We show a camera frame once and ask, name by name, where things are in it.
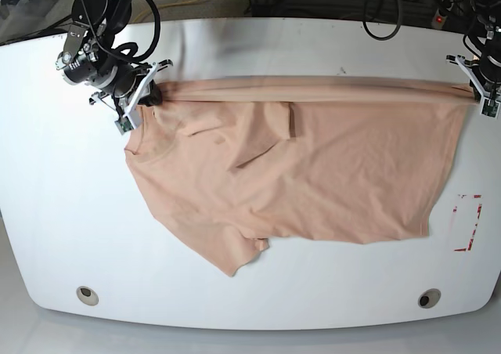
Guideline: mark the right table grommet hole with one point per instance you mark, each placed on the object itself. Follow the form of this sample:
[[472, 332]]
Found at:
[[429, 298]]

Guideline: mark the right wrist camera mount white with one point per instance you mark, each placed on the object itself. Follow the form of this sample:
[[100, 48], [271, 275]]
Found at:
[[128, 118]]

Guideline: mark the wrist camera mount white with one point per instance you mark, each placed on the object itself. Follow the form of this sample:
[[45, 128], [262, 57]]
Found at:
[[128, 118], [489, 106]]

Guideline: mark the red tape marking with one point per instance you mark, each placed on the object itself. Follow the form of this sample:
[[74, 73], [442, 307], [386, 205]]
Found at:
[[464, 222]]

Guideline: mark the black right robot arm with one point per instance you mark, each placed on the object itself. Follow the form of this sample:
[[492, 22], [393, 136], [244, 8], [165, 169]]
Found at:
[[97, 22]]

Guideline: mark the left table grommet hole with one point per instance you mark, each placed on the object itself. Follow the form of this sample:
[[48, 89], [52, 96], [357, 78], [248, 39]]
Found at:
[[87, 296]]

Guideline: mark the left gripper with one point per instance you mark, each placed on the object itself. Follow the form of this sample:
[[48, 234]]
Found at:
[[486, 71]]

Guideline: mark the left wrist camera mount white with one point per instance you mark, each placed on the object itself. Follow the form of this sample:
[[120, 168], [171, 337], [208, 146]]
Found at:
[[489, 106]]

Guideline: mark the peach T-shirt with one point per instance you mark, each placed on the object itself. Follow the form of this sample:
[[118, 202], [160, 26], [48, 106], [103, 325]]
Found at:
[[226, 165]]

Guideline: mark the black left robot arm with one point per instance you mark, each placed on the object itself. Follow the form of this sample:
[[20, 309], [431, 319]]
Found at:
[[487, 41]]

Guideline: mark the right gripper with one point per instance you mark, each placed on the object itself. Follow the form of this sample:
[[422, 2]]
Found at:
[[115, 78]]

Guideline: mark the table grommet hole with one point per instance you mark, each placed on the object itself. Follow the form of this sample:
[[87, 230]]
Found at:
[[87, 296], [429, 298]]

